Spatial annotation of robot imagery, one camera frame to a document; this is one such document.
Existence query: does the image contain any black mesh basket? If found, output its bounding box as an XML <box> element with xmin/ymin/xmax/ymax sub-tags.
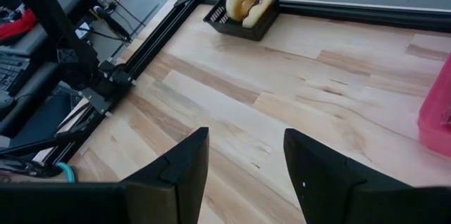
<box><xmin>203</xmin><ymin>0</ymin><xmax>282</xmax><ymax>42</ymax></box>

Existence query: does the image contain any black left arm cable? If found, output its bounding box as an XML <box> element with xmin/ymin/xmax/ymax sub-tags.
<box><xmin>0</xmin><ymin>155</ymin><xmax>63</xmax><ymax>179</ymax></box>

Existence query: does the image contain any chocolate glazed toy donut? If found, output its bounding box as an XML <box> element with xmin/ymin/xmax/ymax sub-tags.
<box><xmin>241</xmin><ymin>0</ymin><xmax>274</xmax><ymax>29</ymax></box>

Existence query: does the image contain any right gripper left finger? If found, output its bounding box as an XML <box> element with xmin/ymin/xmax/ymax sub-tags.
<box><xmin>0</xmin><ymin>127</ymin><xmax>211</xmax><ymax>224</ymax></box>

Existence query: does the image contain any black keyboard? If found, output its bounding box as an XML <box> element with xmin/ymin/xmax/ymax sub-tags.
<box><xmin>0</xmin><ymin>54</ymin><xmax>32</xmax><ymax>93</ymax></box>

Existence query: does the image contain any pink plastic tray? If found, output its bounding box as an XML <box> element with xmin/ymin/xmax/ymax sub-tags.
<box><xmin>417</xmin><ymin>53</ymin><xmax>451</xmax><ymax>158</ymax></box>

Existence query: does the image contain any white paper sheet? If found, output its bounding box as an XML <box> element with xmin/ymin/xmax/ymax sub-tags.
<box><xmin>56</xmin><ymin>97</ymin><xmax>91</xmax><ymax>135</ymax></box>

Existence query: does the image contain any pink glazed toy donut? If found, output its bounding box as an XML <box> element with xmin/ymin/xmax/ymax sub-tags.
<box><xmin>225</xmin><ymin>0</ymin><xmax>261</xmax><ymax>23</ymax></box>

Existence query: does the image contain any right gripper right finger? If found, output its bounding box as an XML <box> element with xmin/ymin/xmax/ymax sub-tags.
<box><xmin>283</xmin><ymin>128</ymin><xmax>451</xmax><ymax>224</ymax></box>

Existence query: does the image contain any red cloth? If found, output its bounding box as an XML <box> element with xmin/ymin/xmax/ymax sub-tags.
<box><xmin>0</xmin><ymin>8</ymin><xmax>38</xmax><ymax>42</ymax></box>

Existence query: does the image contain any black aluminium table frame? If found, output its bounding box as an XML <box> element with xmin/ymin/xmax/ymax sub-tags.
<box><xmin>42</xmin><ymin>0</ymin><xmax>451</xmax><ymax>168</ymax></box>

